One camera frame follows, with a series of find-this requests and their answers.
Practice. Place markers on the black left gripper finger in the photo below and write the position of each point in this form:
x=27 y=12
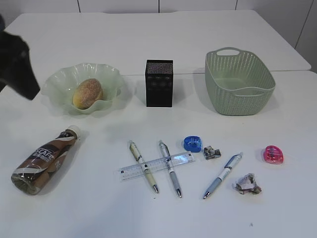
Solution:
x=15 y=66

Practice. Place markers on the sugared bread bun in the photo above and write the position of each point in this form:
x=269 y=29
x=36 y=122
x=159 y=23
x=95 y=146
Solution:
x=88 y=92

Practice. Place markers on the brown Nescafe coffee bottle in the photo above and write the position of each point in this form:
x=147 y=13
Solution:
x=34 y=173

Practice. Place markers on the small paper ball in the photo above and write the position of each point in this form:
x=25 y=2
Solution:
x=211 y=153

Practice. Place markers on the large paper ball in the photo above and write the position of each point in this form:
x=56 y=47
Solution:
x=248 y=184

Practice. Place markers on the green wavy glass plate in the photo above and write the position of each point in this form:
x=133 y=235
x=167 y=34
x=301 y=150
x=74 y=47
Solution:
x=61 y=86

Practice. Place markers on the cream barrel pen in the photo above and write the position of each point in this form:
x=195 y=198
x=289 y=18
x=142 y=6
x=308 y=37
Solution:
x=141 y=162

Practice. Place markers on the black mesh pen holder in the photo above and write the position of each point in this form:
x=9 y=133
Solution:
x=159 y=83

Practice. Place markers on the grey grip white pen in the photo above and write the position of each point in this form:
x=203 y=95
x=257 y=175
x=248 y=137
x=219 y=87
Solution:
x=166 y=154

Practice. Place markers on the blue pencil sharpener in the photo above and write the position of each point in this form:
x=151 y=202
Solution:
x=192 y=144

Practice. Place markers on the green woven plastic basket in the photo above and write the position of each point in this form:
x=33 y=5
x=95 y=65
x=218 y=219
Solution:
x=237 y=81

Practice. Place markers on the blue white pen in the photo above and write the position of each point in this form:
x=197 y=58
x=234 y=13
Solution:
x=234 y=160

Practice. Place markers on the pink pencil sharpener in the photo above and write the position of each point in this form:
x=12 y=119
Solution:
x=273 y=155

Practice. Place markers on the clear plastic ruler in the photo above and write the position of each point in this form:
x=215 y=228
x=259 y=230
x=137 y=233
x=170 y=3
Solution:
x=136 y=170

